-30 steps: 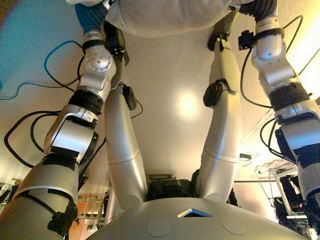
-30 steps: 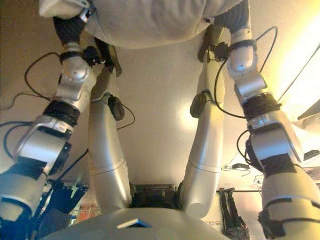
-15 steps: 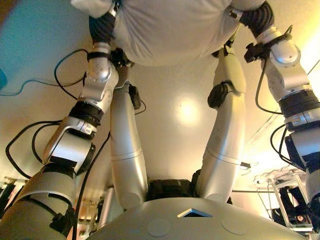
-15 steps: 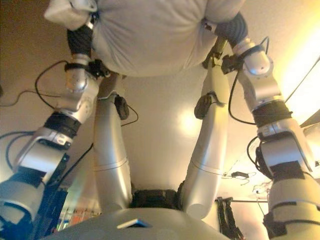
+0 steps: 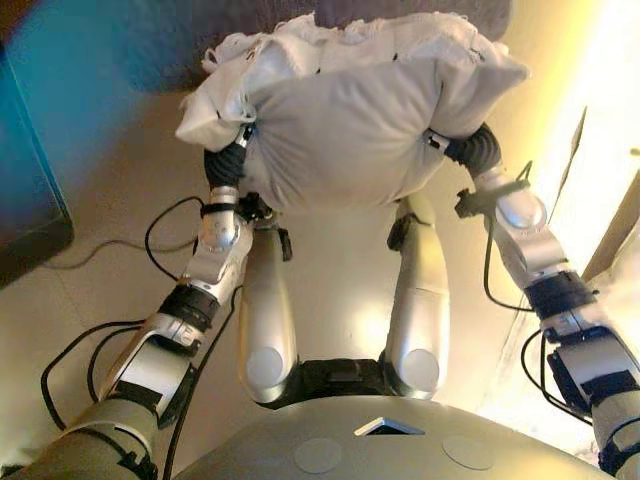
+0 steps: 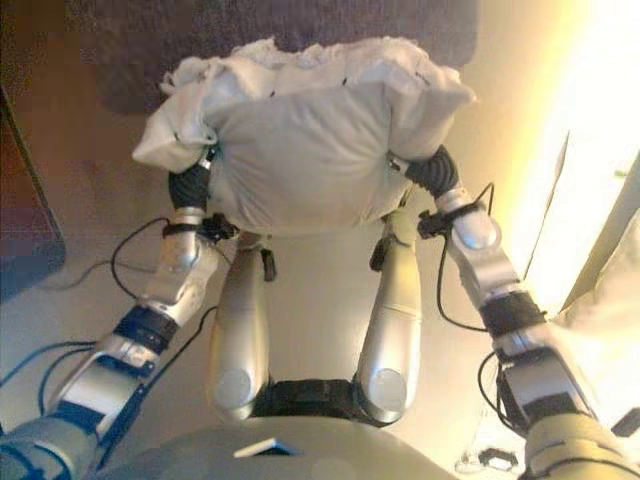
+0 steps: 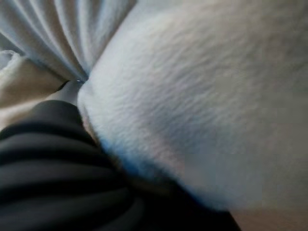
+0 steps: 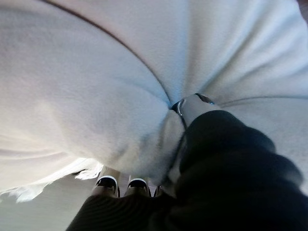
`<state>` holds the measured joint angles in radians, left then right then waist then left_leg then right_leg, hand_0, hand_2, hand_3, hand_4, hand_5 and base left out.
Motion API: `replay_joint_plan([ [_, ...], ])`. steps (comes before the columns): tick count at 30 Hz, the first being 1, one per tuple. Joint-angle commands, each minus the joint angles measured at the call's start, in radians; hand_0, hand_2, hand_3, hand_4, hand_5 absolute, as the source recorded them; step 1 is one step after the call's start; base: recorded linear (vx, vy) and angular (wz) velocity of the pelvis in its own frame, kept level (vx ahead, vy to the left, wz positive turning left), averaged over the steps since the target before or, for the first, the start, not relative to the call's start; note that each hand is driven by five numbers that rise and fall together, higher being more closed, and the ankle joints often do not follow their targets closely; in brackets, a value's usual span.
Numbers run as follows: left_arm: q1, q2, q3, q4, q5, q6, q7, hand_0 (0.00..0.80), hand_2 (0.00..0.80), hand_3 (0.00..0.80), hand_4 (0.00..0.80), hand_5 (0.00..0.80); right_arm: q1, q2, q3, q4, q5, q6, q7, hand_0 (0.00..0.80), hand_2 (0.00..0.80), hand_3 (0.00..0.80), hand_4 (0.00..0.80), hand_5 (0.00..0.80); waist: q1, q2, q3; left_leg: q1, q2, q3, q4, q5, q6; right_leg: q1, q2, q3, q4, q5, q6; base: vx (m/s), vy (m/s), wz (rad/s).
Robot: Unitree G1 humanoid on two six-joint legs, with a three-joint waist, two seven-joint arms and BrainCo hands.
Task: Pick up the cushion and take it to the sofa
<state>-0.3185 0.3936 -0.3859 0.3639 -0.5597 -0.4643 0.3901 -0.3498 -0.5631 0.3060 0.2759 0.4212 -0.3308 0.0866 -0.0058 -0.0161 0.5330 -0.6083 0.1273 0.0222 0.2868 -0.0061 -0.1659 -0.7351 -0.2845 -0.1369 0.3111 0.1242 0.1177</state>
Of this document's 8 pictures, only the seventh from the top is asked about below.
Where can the white ruffled cushion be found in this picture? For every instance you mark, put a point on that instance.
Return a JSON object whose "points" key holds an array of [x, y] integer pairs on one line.
{"points": [[192, 96]]}

